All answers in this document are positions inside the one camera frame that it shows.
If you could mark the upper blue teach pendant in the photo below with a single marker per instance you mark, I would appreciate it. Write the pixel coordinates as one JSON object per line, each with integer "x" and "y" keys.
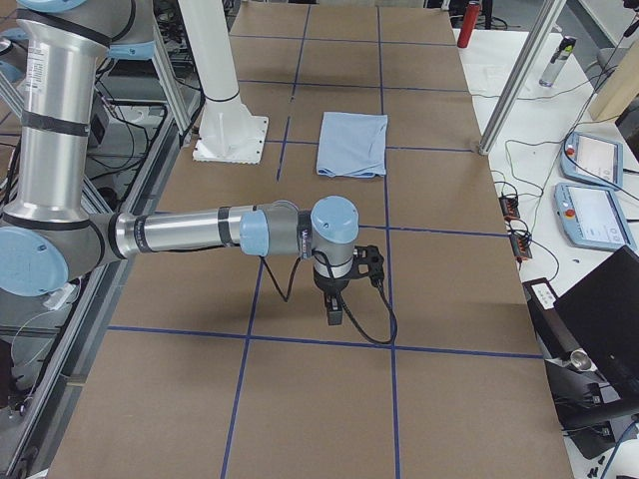
{"x": 592, "y": 160}

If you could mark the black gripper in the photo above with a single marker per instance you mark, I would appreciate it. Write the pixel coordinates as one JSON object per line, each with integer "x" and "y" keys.
{"x": 329, "y": 284}

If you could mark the red bottle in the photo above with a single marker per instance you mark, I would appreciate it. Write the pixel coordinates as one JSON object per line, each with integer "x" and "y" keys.
{"x": 469, "y": 21}

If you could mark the brown paper table cover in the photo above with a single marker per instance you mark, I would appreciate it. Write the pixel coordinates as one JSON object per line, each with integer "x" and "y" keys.
{"x": 213, "y": 368}

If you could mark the aluminium frame post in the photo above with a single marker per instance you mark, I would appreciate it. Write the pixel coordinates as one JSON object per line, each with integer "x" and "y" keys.
{"x": 528, "y": 55}

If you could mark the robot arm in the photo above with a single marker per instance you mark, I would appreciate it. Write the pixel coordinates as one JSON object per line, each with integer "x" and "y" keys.
{"x": 49, "y": 238}

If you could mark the blue teach pendant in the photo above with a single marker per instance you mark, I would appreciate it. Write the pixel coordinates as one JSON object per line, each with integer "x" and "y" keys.
{"x": 591, "y": 217}
{"x": 592, "y": 160}

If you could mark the white central robot pedestal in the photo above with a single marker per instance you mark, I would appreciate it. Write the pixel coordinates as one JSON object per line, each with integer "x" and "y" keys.
{"x": 228, "y": 131}

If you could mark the lower blue teach pendant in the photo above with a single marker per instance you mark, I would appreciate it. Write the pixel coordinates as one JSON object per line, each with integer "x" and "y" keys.
{"x": 591, "y": 217}

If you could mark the light blue t-shirt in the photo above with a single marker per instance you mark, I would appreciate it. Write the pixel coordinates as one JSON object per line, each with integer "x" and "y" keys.
{"x": 352, "y": 145}

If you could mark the black laptop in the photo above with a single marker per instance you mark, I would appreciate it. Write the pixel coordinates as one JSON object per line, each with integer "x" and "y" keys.
{"x": 601, "y": 312}

